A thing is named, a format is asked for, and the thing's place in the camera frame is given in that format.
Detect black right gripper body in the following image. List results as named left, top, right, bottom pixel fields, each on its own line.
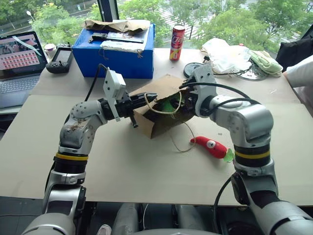
left=182, top=88, right=199, bottom=116

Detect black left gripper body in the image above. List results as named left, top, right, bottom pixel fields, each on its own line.
left=114, top=94, right=148, bottom=118

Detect green plush toy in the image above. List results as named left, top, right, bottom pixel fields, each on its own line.
left=156, top=97, right=182, bottom=114

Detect brown paper bag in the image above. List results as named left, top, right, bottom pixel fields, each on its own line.
left=84, top=19, right=151, bottom=34
left=133, top=73, right=197, bottom=140

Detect red carrot plush toy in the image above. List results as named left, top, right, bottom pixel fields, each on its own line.
left=190, top=136, right=236, bottom=163

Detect white plastic bag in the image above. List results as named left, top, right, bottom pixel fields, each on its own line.
left=201, top=37, right=253, bottom=74

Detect crumpled brown paper bag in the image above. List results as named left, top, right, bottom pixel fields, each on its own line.
left=84, top=19, right=151, bottom=34

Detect black round disc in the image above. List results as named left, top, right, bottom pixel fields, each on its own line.
left=183, top=62, right=205, bottom=77

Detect beige cardboard sheet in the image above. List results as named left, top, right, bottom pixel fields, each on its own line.
left=28, top=47, right=302, bottom=105
left=0, top=94, right=313, bottom=207

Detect blue box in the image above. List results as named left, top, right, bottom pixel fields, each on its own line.
left=72, top=23, right=156, bottom=80

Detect red drink can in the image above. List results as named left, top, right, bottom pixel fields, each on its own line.
left=169, top=24, right=185, bottom=62

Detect flat printed booklet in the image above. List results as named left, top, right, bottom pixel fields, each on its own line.
left=106, top=31, right=145, bottom=45

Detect small black device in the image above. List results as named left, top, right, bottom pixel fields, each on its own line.
left=88, top=32, right=109, bottom=45

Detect black handheld controller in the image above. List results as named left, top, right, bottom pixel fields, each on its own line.
left=45, top=43, right=74, bottom=74

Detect pale green cloth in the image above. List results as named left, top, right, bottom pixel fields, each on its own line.
left=248, top=49, right=284, bottom=78

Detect white paper cup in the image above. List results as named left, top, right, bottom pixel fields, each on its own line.
left=43, top=43, right=58, bottom=62

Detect silver robot leg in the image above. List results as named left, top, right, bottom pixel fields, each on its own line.
left=112, top=202, right=140, bottom=235
left=174, top=204, right=206, bottom=235

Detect white pink shoe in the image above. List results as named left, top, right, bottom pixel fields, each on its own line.
left=96, top=223, right=112, bottom=235

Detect person in white clothing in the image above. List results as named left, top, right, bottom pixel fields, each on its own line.
left=283, top=54, right=313, bottom=105

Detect open laptop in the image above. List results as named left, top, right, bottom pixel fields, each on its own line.
left=0, top=30, right=48, bottom=109

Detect black backpack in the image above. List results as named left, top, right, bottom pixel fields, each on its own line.
left=275, top=31, right=313, bottom=73

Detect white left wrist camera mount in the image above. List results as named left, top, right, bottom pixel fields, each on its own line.
left=103, top=69, right=127, bottom=122

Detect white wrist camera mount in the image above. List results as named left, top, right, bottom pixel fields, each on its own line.
left=192, top=64, right=218, bottom=99
left=103, top=69, right=127, bottom=122

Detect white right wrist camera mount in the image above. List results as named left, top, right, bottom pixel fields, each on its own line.
left=192, top=64, right=218, bottom=99

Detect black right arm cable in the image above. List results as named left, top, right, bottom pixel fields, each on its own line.
left=179, top=77, right=254, bottom=116

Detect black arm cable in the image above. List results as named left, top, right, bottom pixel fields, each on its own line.
left=179, top=77, right=254, bottom=116
left=84, top=63, right=110, bottom=102

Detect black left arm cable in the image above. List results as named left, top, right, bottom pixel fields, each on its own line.
left=84, top=63, right=110, bottom=102

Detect white drawstring cloth pouch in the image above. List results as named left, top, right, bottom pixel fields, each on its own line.
left=98, top=40, right=144, bottom=60

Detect round wire mesh plate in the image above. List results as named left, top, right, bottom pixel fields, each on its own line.
left=235, top=61, right=270, bottom=82

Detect thin white cable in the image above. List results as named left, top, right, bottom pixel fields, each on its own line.
left=142, top=203, right=150, bottom=222

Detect black window frame post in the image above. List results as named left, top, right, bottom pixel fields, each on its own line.
left=96, top=0, right=121, bottom=23

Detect thin black cable loop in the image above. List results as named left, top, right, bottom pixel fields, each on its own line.
left=213, top=171, right=237, bottom=221

